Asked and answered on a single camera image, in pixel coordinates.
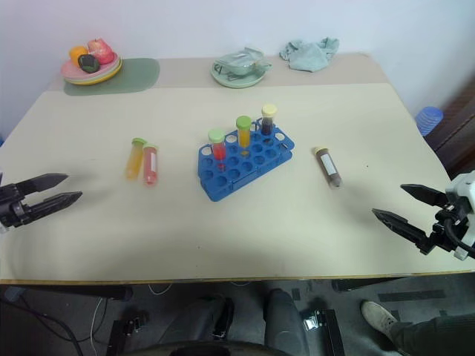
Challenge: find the teal cloth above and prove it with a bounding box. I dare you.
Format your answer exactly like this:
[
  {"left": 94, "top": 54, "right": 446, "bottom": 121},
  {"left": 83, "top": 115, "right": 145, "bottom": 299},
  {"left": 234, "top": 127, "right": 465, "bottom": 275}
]
[{"left": 278, "top": 36, "right": 341, "bottom": 73}]

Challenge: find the orange tube with green cap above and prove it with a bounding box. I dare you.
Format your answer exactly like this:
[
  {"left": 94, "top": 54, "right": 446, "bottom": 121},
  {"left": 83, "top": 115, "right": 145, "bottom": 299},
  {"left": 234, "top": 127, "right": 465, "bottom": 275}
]
[
  {"left": 235, "top": 115, "right": 254, "bottom": 157},
  {"left": 124, "top": 136, "right": 148, "bottom": 182}
]

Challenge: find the white floor cable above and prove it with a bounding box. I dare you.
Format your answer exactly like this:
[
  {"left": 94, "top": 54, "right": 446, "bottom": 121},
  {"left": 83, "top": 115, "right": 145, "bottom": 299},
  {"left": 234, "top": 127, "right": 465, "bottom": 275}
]
[{"left": 90, "top": 295, "right": 109, "bottom": 344}]

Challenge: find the brown tube with white label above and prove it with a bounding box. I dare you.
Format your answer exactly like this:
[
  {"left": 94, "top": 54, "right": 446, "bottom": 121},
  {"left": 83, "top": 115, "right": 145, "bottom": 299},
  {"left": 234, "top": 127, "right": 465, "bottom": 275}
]
[{"left": 312, "top": 145, "right": 344, "bottom": 191}]

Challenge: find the grey rounded shape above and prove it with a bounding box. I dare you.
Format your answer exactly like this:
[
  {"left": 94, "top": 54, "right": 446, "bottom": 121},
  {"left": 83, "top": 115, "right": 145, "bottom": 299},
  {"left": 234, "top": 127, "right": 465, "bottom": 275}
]
[{"left": 262, "top": 288, "right": 309, "bottom": 356}]

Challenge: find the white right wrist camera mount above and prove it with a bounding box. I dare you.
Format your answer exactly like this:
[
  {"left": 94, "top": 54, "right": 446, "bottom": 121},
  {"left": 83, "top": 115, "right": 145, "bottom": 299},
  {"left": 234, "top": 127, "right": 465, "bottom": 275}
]
[{"left": 444, "top": 171, "right": 475, "bottom": 260}]

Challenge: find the clear plastic wrapper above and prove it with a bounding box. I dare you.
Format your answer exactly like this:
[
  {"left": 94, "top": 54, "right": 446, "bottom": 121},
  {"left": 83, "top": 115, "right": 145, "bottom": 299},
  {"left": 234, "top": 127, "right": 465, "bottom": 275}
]
[{"left": 220, "top": 45, "right": 265, "bottom": 72}]

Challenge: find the yellow plate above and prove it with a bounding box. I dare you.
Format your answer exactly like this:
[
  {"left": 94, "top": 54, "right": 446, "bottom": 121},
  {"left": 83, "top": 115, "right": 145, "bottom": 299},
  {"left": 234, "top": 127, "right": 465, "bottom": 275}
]
[{"left": 66, "top": 57, "right": 124, "bottom": 87}]

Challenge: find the red tube with white label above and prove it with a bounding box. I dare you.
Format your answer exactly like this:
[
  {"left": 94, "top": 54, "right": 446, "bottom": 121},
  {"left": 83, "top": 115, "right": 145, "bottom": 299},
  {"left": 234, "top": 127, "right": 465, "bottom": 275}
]
[{"left": 142, "top": 144, "right": 161, "bottom": 187}]

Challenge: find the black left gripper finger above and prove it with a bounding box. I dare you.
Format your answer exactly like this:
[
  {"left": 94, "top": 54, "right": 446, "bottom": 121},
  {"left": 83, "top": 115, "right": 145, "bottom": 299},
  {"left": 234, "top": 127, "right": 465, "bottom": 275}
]
[
  {"left": 18, "top": 172, "right": 70, "bottom": 196},
  {"left": 24, "top": 191, "right": 84, "bottom": 223}
]

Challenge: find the pale green plate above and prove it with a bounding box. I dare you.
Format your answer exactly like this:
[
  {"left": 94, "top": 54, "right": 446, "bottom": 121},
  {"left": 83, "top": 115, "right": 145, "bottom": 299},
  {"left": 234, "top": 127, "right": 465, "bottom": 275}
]
[{"left": 210, "top": 59, "right": 268, "bottom": 89}]

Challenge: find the dark tube with yellow cap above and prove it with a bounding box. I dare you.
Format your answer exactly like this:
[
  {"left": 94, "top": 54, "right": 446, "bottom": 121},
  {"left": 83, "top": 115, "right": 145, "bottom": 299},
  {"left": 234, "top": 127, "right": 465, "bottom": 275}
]
[{"left": 261, "top": 104, "right": 279, "bottom": 137}]

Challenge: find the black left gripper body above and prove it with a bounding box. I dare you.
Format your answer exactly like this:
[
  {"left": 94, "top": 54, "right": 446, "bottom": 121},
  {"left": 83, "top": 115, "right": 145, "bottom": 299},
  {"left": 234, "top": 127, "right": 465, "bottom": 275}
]
[{"left": 0, "top": 182, "right": 33, "bottom": 229}]

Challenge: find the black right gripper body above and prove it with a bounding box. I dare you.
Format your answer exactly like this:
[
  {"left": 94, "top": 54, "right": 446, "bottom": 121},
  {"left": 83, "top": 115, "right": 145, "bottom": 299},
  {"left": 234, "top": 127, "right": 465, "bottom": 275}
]
[{"left": 430, "top": 202, "right": 470, "bottom": 254}]

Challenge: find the white shoe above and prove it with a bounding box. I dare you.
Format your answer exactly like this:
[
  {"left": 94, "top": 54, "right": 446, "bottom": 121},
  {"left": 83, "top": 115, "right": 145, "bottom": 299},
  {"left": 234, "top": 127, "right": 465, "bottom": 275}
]
[{"left": 360, "top": 300, "right": 399, "bottom": 344}]

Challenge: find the dark toy avocado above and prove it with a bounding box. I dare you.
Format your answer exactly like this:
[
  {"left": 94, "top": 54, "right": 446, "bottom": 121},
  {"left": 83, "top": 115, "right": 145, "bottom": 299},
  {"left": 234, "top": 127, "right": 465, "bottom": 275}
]
[{"left": 77, "top": 53, "right": 101, "bottom": 73}]

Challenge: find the dark brown wooden cabinet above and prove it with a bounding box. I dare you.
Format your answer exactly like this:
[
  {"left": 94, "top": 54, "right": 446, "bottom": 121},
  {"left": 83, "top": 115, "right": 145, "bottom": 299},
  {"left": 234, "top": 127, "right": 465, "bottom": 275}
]
[{"left": 422, "top": 79, "right": 475, "bottom": 179}]

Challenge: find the red tube with green cap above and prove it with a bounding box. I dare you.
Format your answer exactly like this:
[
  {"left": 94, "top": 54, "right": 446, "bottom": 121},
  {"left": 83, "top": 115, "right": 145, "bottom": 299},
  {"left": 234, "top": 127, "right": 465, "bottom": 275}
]
[{"left": 207, "top": 128, "right": 228, "bottom": 173}]

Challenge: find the pink plate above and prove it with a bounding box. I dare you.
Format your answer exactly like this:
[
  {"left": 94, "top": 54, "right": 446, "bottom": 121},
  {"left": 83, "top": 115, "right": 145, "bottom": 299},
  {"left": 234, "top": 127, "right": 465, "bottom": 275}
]
[{"left": 60, "top": 51, "right": 119, "bottom": 82}]

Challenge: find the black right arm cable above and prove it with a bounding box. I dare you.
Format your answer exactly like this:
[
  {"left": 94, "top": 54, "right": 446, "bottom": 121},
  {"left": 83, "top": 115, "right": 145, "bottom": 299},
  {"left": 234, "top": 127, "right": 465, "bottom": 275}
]
[{"left": 444, "top": 217, "right": 475, "bottom": 259}]

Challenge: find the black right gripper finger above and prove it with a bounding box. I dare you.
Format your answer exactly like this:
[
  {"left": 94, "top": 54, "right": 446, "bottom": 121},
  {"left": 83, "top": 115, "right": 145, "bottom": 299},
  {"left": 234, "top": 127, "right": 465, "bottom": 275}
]
[
  {"left": 371, "top": 208, "right": 434, "bottom": 256},
  {"left": 400, "top": 182, "right": 451, "bottom": 209}
]

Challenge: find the light green plate in stack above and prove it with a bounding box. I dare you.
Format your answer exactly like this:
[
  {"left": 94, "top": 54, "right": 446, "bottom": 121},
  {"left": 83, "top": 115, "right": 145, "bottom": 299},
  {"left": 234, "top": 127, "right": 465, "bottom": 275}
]
[{"left": 73, "top": 53, "right": 122, "bottom": 83}]

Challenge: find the blue cup stack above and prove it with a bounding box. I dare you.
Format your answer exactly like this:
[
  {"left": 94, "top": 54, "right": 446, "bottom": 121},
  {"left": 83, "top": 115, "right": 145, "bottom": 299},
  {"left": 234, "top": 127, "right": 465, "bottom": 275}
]
[{"left": 415, "top": 105, "right": 445, "bottom": 138}]

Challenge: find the blue test tube rack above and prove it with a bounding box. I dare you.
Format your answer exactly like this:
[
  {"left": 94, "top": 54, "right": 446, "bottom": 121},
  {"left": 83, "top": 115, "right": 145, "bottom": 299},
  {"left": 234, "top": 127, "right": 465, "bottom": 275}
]
[{"left": 197, "top": 117, "right": 296, "bottom": 203}]

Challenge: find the orange toy fruit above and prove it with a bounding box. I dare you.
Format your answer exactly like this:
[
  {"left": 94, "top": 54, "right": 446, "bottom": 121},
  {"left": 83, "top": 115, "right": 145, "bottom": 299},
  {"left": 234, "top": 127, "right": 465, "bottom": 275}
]
[{"left": 68, "top": 44, "right": 90, "bottom": 66}]

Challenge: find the black table frame bar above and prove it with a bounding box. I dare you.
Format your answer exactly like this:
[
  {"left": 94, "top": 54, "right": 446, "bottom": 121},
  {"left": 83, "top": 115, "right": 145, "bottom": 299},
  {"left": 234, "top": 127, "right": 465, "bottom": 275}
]
[{"left": 330, "top": 276, "right": 411, "bottom": 294}]

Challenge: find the dark trouser leg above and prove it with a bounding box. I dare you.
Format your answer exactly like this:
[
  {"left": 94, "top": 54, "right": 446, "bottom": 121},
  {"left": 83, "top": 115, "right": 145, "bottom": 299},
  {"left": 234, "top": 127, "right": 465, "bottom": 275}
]
[{"left": 388, "top": 314, "right": 475, "bottom": 356}]

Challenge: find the green placemat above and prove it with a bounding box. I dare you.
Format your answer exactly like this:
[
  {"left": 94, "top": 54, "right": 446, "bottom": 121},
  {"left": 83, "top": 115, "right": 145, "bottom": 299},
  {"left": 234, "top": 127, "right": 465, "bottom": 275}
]
[{"left": 62, "top": 57, "right": 162, "bottom": 98}]

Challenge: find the black metal box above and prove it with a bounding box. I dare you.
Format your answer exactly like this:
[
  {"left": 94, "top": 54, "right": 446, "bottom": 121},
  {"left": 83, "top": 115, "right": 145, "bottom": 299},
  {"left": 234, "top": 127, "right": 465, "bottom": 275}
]
[
  {"left": 106, "top": 312, "right": 150, "bottom": 356},
  {"left": 299, "top": 306, "right": 345, "bottom": 356}
]

